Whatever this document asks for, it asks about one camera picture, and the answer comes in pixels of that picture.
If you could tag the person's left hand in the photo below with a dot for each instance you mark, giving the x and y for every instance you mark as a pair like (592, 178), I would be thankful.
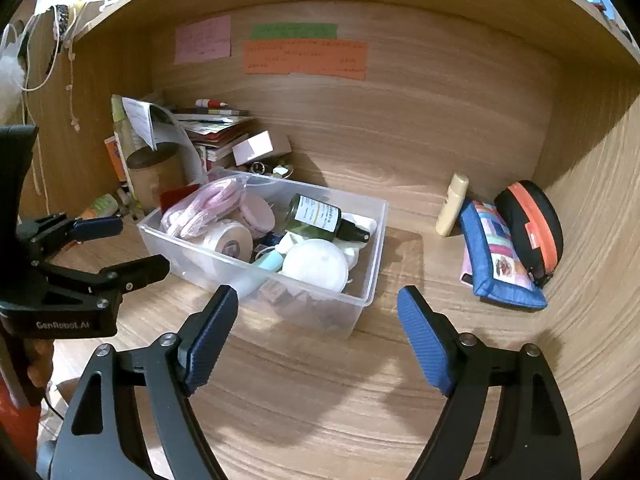
(41, 365)

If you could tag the red white marker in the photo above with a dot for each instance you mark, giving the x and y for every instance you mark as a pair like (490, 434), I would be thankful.
(210, 103)

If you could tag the dark green spray bottle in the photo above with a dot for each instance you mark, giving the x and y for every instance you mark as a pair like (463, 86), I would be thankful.
(317, 217)

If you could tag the teal tube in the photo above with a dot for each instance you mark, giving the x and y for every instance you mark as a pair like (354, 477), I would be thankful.
(265, 266)

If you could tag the blue patchwork pencil case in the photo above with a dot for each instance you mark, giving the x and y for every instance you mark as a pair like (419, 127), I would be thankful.
(495, 255)

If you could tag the cream plastic bottle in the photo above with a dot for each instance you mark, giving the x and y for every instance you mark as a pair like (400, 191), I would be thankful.
(452, 205)

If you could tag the orange paper note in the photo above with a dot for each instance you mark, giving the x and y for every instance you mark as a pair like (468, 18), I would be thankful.
(305, 59)

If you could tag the black orange zip case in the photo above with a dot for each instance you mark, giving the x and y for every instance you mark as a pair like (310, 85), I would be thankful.
(530, 225)

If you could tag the brown jar black lid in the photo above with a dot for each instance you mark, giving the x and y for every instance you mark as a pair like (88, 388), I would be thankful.
(152, 175)

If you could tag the orange book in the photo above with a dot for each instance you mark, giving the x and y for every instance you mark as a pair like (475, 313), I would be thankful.
(114, 157)

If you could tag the translucent plastic sheet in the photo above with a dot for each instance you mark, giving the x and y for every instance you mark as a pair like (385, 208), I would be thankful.
(192, 155)

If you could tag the small green bottle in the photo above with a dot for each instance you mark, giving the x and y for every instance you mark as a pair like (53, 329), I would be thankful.
(102, 205)

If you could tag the pink paper note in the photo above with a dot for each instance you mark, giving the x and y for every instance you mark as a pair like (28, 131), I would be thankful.
(202, 40)

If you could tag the pile of small trinkets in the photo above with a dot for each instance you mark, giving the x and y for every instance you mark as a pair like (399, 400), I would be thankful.
(265, 167)

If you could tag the flat pink case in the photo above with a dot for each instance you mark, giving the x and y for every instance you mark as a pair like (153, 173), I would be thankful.
(466, 267)

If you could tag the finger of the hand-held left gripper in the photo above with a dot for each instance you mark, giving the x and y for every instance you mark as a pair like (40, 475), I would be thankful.
(135, 272)
(97, 227)

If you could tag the small white cardboard box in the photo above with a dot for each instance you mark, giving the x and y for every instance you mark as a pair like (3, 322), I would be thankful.
(257, 147)

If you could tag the clear plastic storage bin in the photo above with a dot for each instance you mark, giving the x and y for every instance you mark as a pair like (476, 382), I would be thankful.
(370, 270)

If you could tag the white handwritten paper sheet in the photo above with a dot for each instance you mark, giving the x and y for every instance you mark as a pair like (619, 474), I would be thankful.
(142, 120)

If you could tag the stack of books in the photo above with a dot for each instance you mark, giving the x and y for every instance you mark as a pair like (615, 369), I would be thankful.
(215, 135)

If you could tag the pink handheld fan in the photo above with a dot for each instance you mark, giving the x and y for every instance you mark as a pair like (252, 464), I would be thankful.
(257, 212)

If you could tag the white tape roll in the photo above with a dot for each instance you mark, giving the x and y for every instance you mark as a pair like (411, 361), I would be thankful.
(227, 242)

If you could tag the green paper note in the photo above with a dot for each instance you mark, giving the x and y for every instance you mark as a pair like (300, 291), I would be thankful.
(295, 31)

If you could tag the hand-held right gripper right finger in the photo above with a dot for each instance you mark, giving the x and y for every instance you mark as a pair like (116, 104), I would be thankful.
(425, 335)

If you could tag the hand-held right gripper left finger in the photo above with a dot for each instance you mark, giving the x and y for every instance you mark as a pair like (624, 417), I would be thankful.
(210, 340)

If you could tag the wooden desktop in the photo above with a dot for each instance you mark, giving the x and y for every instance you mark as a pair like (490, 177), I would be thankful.
(310, 400)

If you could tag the white translucent lid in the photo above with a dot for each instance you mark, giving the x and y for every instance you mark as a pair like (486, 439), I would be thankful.
(315, 262)

